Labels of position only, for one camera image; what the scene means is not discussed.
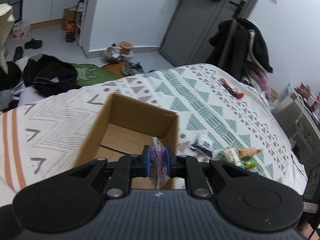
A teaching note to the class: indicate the white desk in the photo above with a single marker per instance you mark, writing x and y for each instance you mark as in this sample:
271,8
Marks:
300,125

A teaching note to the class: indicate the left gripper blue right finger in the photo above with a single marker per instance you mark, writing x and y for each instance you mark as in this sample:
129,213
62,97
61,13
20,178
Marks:
171,161

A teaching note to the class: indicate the grey door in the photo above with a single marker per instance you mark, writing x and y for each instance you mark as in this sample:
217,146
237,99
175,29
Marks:
194,22

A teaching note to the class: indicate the grey sneakers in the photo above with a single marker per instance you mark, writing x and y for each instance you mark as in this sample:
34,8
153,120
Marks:
130,69

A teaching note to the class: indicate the black clothes pile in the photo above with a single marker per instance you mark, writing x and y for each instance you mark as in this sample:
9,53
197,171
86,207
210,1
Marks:
49,76

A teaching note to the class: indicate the white clear snack packet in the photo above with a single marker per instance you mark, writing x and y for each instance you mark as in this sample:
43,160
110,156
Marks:
229,155

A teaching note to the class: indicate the brown lidded pot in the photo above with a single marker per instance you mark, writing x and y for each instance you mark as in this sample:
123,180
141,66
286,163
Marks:
125,47

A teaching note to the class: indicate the red black key bunch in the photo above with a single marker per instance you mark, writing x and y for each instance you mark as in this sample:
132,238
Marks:
234,92

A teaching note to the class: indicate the dark snack bar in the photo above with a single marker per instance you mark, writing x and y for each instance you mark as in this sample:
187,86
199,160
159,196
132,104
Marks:
203,144

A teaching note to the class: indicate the green snack packet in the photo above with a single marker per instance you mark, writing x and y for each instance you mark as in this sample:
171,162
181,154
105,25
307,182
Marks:
250,164

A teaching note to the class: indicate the pink clothing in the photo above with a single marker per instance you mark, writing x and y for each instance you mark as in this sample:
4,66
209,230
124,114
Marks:
261,79

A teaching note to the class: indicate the green floor mat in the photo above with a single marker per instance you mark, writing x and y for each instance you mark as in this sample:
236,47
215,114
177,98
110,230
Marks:
90,74

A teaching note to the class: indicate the patterned white green bedspread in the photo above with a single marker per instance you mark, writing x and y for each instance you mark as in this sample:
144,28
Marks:
42,139

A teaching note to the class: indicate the black slipper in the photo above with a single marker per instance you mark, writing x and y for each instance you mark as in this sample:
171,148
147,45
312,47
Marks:
33,44

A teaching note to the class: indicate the purple snack packet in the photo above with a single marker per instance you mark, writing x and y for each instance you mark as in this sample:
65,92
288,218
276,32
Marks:
158,168

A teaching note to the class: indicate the black jacket on chair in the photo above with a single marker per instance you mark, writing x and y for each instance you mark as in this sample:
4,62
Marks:
238,46

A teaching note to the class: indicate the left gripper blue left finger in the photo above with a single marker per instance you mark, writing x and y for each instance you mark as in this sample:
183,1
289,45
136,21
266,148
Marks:
145,159

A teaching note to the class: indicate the brown paper bag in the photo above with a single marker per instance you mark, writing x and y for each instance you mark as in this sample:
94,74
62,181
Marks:
68,14

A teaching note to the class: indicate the water bottle pack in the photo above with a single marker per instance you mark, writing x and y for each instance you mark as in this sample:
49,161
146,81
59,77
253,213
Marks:
21,29

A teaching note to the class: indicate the dark soy sauce bottle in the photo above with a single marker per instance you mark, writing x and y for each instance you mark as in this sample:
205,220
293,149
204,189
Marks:
70,30

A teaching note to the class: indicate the brown cardboard box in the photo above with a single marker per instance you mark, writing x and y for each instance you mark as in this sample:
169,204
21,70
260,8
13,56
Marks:
124,126

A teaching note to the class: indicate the orange cracker packet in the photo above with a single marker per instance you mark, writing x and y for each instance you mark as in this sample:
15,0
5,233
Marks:
248,152

